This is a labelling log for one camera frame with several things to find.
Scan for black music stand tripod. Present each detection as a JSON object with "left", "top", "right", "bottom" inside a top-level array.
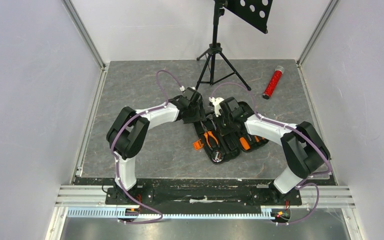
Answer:
[{"left": 195, "top": 0, "right": 273, "bottom": 91}]

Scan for large orange-handled screwdriver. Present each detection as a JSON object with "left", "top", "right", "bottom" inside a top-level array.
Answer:
[{"left": 239, "top": 137, "right": 251, "bottom": 151}]

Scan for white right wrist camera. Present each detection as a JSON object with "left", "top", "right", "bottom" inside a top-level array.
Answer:
[{"left": 208, "top": 96, "right": 225, "bottom": 118}]

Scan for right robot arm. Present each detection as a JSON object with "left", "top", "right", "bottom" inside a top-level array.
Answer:
[{"left": 209, "top": 97, "right": 331, "bottom": 204}]

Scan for orange-handled pliers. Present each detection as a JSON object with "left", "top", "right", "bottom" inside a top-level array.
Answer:
[{"left": 200, "top": 121, "right": 220, "bottom": 150}]

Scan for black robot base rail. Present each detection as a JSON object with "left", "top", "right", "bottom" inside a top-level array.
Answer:
[{"left": 105, "top": 178, "right": 302, "bottom": 215}]

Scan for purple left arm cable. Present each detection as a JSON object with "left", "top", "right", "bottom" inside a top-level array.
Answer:
[{"left": 109, "top": 69, "right": 186, "bottom": 225}]

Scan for red glitter tube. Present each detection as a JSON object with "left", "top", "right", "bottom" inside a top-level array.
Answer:
[{"left": 262, "top": 65, "right": 285, "bottom": 100}]

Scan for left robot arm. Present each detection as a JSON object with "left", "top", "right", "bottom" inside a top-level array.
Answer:
[{"left": 106, "top": 87, "right": 205, "bottom": 204}]

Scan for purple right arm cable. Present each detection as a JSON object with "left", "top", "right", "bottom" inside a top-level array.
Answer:
[{"left": 210, "top": 82, "right": 334, "bottom": 227}]

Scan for black plastic tool case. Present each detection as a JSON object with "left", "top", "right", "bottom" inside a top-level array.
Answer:
[{"left": 193, "top": 104, "right": 269, "bottom": 165}]

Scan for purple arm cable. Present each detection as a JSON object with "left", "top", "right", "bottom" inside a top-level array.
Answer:
[
  {"left": 210, "top": 82, "right": 334, "bottom": 227},
  {"left": 109, "top": 69, "right": 186, "bottom": 225}
]

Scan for claw hammer black handle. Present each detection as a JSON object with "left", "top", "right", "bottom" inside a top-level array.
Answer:
[{"left": 206, "top": 115, "right": 217, "bottom": 131}]

